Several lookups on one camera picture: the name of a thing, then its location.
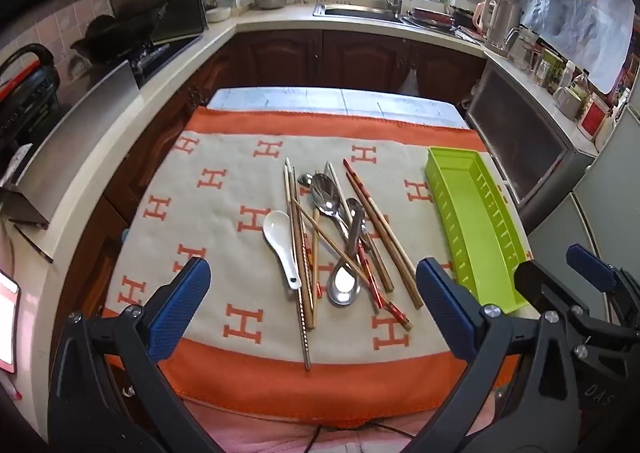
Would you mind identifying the green plastic utensil tray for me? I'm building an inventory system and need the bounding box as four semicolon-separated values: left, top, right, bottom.
425;146;530;315

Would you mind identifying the red pan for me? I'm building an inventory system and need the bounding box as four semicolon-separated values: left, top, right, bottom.
405;7;458;31

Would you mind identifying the grey countertop oven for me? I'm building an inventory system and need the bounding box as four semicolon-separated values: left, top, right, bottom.
465;58;596;218

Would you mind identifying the pink cloth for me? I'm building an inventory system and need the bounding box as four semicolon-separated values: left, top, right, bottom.
180;395;501;453

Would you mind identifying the black wok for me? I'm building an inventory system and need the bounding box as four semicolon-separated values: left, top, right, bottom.
70;0;222;64

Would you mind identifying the white mug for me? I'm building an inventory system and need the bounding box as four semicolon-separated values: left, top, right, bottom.
554;88;583;120

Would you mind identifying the pale bamboo chopstick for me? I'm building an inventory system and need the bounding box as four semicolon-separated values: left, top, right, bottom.
284;157;316;330

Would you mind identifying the black gas stove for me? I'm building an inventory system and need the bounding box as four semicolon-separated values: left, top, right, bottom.
130;33;203;84

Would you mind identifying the metal chopstick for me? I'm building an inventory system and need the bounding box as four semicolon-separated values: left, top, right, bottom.
291;166;313;371

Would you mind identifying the steel splash guard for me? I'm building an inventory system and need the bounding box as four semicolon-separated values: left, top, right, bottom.
0;60;141;229

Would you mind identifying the glass bottle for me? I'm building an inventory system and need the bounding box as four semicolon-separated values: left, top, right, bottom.
572;69;591;101

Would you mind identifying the brown wooden chopstick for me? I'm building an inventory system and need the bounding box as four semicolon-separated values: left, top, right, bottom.
304;207;322;329

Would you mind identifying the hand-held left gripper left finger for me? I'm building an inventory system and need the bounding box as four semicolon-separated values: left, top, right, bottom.
47;257;221;453

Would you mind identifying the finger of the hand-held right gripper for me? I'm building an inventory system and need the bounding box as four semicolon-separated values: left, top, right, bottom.
566;243;640;334
514;259;577;316

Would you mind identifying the orange beige patterned blanket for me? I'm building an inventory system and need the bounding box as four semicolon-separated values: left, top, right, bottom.
102;105;531;426

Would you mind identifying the pink white device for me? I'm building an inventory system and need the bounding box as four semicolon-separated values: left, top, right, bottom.
0;270;22;374

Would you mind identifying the green tin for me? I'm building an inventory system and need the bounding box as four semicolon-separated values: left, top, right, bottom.
542;50;563;88

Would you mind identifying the glass teapot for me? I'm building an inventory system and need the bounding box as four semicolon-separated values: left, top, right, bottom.
505;25;543;71

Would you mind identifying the grey refrigerator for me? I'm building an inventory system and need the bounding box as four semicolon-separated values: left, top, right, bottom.
525;98;640;324

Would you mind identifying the large metal spoon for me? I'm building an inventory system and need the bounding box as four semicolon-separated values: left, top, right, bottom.
310;173;376;259

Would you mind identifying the white electric kettle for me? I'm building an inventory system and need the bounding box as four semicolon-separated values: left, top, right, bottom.
472;0;521;51

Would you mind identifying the clear plastic bag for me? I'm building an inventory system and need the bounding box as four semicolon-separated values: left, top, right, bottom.
520;0;636;94

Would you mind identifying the black rounded object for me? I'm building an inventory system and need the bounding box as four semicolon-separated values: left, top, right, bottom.
0;44;61;144

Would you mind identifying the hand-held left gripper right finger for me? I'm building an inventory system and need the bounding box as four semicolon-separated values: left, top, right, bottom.
400;257;588;453

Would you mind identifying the steel kitchen sink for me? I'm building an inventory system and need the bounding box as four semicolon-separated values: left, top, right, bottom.
313;2;406;24

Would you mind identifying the red label jar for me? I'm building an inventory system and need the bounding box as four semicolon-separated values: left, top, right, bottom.
577;93;608;141

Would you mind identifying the white ceramic spoon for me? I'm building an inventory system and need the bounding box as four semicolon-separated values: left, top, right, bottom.
262;210;302;290

